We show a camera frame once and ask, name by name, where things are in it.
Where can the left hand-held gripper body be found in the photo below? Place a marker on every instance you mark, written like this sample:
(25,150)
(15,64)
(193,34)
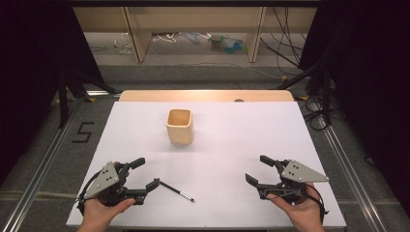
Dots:
(104,180)

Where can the square wooden pen holder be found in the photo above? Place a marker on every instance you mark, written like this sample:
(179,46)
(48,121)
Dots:
(180,135)

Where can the dark round table grommet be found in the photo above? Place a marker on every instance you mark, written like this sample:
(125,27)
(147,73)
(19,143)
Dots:
(239,100)

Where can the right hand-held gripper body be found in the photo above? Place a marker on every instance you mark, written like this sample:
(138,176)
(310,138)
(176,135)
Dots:
(299,172)

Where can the black pen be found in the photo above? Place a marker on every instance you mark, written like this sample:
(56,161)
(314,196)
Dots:
(175,190)

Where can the dark curtain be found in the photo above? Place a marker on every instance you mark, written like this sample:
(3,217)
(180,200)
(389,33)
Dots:
(370,80)
(32,64)

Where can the aluminium floor rail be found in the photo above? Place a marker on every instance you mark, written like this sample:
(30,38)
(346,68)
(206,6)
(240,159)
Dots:
(348,167)
(42,168)

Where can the black metal stand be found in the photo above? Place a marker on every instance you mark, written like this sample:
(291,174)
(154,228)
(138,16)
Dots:
(63,100)
(326,96)

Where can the white board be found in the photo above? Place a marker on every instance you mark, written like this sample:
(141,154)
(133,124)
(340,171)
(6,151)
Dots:
(225,145)

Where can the clear plastic bag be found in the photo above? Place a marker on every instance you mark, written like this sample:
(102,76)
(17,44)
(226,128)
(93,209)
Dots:
(123,43)

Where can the person's left hand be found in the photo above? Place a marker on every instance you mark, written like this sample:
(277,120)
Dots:
(96,214)

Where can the person's right hand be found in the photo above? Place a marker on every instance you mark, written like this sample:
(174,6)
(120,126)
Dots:
(306,212)

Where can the beige wooden shelf unit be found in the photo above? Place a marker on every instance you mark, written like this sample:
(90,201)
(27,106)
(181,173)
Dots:
(193,19)

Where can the wooden table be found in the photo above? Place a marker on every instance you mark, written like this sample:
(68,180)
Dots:
(199,95)

